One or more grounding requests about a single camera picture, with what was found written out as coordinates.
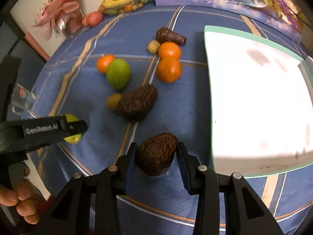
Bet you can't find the small green apple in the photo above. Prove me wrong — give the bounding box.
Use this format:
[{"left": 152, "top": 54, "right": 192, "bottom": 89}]
[{"left": 64, "top": 114, "right": 83, "bottom": 144}]

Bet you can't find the small tan round fruit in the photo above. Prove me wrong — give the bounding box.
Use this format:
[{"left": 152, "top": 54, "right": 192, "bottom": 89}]
[{"left": 147, "top": 40, "right": 161, "bottom": 55}]

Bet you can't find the person left hand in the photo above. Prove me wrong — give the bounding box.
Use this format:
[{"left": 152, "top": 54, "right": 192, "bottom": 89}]
[{"left": 1, "top": 163, "right": 39, "bottom": 224}]

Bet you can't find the orange tangerine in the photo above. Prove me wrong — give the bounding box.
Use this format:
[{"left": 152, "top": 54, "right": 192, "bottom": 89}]
[
  {"left": 96, "top": 54, "right": 116, "bottom": 74},
  {"left": 157, "top": 41, "right": 181, "bottom": 59},
  {"left": 156, "top": 57, "right": 183, "bottom": 83}
]

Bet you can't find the small brown kiwi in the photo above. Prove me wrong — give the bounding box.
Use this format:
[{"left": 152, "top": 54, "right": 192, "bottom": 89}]
[{"left": 106, "top": 93, "right": 122, "bottom": 112}]

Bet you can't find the large brown wrinkled avocado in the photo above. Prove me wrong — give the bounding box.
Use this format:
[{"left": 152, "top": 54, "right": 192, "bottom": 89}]
[{"left": 117, "top": 84, "right": 158, "bottom": 123}]

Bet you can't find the pink flower bouquet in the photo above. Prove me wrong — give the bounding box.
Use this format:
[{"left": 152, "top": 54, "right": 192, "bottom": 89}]
[{"left": 34, "top": 0, "right": 83, "bottom": 40}]

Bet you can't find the elongated dark brown avocado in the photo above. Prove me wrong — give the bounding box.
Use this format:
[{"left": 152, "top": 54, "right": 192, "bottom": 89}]
[{"left": 156, "top": 27, "right": 187, "bottom": 46}]

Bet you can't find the white tray green rim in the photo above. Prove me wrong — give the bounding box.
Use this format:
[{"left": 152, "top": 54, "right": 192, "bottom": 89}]
[{"left": 204, "top": 25, "right": 312, "bottom": 177}]

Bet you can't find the clear glass cup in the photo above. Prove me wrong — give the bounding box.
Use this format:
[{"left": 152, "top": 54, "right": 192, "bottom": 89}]
[{"left": 10, "top": 83, "right": 36, "bottom": 116}]

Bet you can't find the dark brown wrinkled avocado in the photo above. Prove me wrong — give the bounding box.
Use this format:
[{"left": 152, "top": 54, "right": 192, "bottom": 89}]
[{"left": 135, "top": 133, "right": 178, "bottom": 177}]

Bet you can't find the red peach fruit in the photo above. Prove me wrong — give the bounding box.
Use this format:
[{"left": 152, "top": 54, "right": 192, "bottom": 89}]
[{"left": 82, "top": 11, "right": 103, "bottom": 28}]

